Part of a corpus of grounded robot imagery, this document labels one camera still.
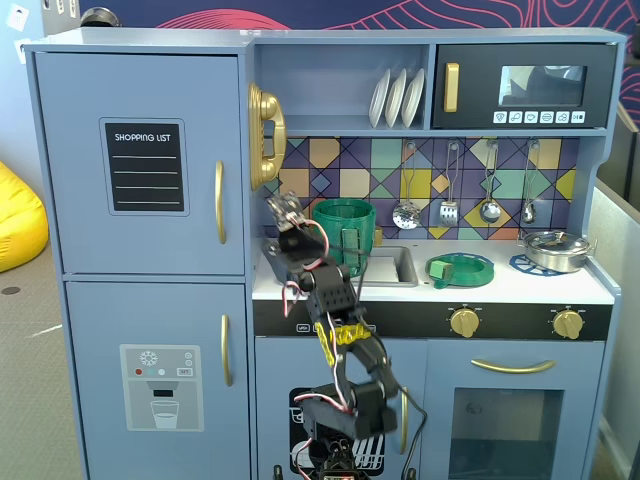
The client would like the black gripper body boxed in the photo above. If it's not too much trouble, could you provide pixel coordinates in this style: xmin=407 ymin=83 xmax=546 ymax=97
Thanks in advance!
xmin=277 ymin=223 xmax=329 ymax=274

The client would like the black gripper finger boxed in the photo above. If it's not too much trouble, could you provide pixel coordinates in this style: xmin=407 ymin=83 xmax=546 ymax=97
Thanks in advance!
xmin=263 ymin=238 xmax=289 ymax=276

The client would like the blue shopping list cabinet door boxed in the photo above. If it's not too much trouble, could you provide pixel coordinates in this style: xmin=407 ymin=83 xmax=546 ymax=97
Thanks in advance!
xmin=33 ymin=52 xmax=241 ymax=276

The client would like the blue oven door with window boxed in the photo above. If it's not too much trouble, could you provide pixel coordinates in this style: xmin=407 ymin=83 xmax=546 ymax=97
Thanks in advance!
xmin=424 ymin=339 xmax=606 ymax=480

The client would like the blue ice dispenser freezer door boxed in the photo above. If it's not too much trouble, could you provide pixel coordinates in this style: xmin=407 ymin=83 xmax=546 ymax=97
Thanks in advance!
xmin=64 ymin=280 xmax=250 ymax=480

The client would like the green printed cup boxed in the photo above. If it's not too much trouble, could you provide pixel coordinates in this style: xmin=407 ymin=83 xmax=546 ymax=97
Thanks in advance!
xmin=311 ymin=198 xmax=377 ymax=279

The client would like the grey toy sink basin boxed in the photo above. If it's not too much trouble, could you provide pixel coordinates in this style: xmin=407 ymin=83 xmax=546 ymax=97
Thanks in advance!
xmin=349 ymin=244 xmax=420 ymax=289

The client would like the steel slotted skimmer spoon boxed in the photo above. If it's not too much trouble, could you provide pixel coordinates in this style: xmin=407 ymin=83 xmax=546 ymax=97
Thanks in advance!
xmin=392 ymin=142 xmax=422 ymax=230

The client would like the green cube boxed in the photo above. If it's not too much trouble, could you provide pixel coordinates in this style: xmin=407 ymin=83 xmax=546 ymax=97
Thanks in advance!
xmin=429 ymin=257 xmax=455 ymax=281

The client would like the gold toy telephone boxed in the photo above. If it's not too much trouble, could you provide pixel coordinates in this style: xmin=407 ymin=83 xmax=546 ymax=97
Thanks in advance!
xmin=247 ymin=81 xmax=289 ymax=192

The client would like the steel slotted spatula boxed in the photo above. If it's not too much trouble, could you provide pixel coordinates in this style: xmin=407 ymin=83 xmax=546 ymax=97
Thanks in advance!
xmin=438 ymin=142 xmax=460 ymax=229

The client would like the white toy plate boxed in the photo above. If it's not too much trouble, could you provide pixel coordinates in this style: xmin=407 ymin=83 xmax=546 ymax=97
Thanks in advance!
xmin=368 ymin=67 xmax=392 ymax=129
xmin=384 ymin=67 xmax=409 ymax=129
xmin=401 ymin=67 xmax=426 ymax=129

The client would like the blue wooden toy kitchen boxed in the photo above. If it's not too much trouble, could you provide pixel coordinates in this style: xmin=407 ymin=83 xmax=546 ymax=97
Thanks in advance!
xmin=22 ymin=27 xmax=629 ymax=480

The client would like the gold stove knob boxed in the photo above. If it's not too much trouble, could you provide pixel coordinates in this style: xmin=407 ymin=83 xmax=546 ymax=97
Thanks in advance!
xmin=448 ymin=307 xmax=484 ymax=340
xmin=552 ymin=308 xmax=585 ymax=341

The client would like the steel ladle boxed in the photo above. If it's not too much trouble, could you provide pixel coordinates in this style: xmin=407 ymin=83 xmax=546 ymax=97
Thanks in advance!
xmin=478 ymin=140 xmax=502 ymax=225

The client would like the blue trivet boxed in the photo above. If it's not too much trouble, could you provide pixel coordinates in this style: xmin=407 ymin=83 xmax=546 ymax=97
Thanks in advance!
xmin=509 ymin=253 xmax=576 ymax=277

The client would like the black toy microwave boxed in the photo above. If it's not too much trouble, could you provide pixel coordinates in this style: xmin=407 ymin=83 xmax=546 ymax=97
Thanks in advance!
xmin=430 ymin=43 xmax=619 ymax=130

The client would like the steel pot lid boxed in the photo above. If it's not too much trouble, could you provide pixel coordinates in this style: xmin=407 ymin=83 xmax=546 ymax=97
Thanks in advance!
xmin=519 ymin=229 xmax=591 ymax=256

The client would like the yellow bean bag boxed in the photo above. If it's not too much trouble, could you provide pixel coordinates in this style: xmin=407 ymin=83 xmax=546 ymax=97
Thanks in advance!
xmin=0 ymin=160 xmax=50 ymax=275

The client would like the steel pot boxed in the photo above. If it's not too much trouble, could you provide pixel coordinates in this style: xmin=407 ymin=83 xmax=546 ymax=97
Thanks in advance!
xmin=516 ymin=238 xmax=599 ymax=275

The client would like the grey partition box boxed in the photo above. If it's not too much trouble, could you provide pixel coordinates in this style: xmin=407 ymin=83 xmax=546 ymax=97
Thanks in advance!
xmin=589 ymin=177 xmax=640 ymax=451

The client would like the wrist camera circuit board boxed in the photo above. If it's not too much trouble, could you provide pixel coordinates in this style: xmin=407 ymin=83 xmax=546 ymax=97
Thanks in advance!
xmin=266 ymin=192 xmax=307 ymax=232

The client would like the red white servo wire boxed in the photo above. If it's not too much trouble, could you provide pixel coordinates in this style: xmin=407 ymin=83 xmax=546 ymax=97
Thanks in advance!
xmin=281 ymin=279 xmax=305 ymax=320

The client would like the green printed ring dish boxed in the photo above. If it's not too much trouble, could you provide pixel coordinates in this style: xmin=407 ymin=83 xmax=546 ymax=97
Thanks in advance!
xmin=425 ymin=252 xmax=496 ymax=290

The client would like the black cable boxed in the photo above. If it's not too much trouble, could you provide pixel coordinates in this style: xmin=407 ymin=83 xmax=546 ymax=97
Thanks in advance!
xmin=399 ymin=387 xmax=429 ymax=471

